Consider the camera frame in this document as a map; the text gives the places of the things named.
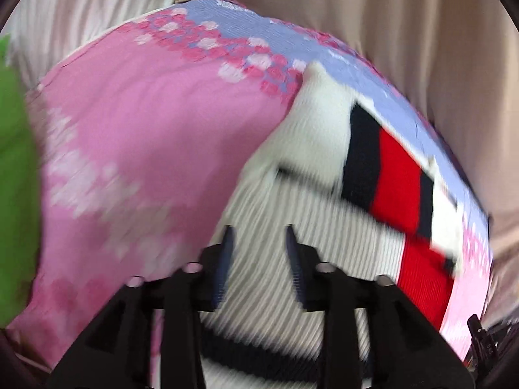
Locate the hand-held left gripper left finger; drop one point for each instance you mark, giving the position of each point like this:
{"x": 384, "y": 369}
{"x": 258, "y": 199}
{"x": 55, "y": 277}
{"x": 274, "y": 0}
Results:
{"x": 224, "y": 265}

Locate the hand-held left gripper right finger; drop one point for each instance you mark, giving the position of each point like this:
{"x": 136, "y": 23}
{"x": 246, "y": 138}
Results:
{"x": 295, "y": 267}

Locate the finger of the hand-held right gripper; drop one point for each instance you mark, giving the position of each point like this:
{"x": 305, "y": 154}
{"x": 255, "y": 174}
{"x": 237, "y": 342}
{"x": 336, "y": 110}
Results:
{"x": 480, "y": 338}

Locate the white striped knit sweater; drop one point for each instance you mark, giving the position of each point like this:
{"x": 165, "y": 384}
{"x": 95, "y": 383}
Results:
{"x": 324, "y": 194}

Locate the pink floral blanket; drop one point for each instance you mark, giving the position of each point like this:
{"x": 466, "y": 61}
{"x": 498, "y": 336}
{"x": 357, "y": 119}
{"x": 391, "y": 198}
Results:
{"x": 154, "y": 129}

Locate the green cloth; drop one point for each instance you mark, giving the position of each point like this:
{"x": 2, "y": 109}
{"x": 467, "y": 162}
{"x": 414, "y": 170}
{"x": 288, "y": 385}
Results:
{"x": 16, "y": 186}

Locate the beige curtain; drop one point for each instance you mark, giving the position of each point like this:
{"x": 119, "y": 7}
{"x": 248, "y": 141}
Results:
{"x": 425, "y": 48}

